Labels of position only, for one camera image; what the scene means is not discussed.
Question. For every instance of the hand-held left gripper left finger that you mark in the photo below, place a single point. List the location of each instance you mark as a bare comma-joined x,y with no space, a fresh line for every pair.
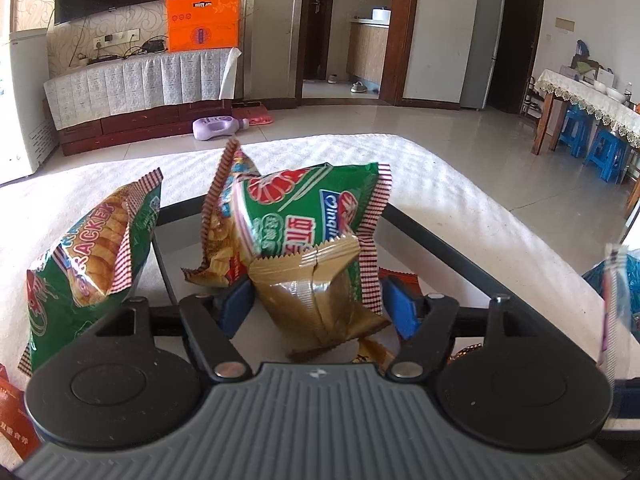
235,305

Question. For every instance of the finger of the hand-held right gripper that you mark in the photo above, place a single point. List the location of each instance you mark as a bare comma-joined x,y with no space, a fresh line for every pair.
627,405

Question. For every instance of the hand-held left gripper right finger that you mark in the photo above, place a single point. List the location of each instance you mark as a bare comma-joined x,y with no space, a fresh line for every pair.
400,310

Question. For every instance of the grey tray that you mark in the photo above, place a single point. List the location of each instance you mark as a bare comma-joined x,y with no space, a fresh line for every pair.
185,250

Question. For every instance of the golden brown snack bag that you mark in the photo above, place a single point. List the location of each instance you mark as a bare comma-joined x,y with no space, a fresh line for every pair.
310,305

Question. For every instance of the blue snack packet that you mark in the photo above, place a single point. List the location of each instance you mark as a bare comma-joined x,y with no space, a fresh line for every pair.
617,280

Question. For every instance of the red snack packet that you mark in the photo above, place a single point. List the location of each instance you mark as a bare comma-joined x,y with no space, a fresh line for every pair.
405,280

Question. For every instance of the orange snack packet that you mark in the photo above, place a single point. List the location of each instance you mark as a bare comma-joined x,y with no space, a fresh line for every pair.
375,352

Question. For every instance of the gold foil candy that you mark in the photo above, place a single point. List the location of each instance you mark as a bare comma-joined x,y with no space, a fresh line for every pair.
465,352

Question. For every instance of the green shrimp cracker bag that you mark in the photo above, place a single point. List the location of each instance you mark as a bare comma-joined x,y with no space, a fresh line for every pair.
295,210
90,260

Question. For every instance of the white tablecloth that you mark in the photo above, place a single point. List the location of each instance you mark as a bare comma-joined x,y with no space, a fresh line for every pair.
450,195

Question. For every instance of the purple detergent bottle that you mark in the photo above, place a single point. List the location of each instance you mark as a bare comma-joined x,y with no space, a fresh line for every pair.
215,129

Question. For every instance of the red floor mat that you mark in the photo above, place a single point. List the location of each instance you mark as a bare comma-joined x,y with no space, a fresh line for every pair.
255,115

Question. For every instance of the dark wooden television cabinet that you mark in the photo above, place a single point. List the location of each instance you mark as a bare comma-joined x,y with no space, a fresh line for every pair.
135,127

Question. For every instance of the patterned white cabinet cloth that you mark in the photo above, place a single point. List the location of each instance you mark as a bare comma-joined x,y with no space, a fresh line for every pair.
140,85

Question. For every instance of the shoe rack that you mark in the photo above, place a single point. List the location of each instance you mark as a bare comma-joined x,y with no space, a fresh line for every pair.
531,100

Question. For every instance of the orange-red snack packet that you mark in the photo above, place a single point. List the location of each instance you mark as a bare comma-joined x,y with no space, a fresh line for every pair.
15,420

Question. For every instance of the blue plastic stool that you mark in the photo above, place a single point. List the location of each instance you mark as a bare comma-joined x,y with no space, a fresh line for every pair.
575,132
607,157

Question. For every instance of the wooden kitchen counter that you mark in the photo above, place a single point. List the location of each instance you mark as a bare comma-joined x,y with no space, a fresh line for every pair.
367,52

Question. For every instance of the black set-top box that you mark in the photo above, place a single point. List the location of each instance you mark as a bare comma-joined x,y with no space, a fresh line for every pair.
152,46

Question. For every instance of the silver refrigerator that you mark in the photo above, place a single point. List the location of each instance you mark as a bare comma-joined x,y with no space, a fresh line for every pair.
480,45

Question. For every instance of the wooden table with lace cloth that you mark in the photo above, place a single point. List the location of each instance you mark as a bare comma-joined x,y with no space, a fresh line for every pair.
575,92

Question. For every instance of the dark wooden door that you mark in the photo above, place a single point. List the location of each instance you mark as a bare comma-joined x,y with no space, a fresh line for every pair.
520,50

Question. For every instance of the orange gift box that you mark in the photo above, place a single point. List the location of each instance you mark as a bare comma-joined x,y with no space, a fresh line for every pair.
202,20

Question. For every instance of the white chest freezer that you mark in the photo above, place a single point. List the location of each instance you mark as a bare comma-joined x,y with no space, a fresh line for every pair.
25,105

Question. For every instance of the white pot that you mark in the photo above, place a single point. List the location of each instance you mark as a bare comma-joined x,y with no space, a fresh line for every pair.
381,14

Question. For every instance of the white wall outlet strip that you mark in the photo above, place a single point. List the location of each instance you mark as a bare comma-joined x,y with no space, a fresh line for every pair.
115,38

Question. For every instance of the yellow wall notice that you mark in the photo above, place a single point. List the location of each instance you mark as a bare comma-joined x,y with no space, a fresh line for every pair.
565,26

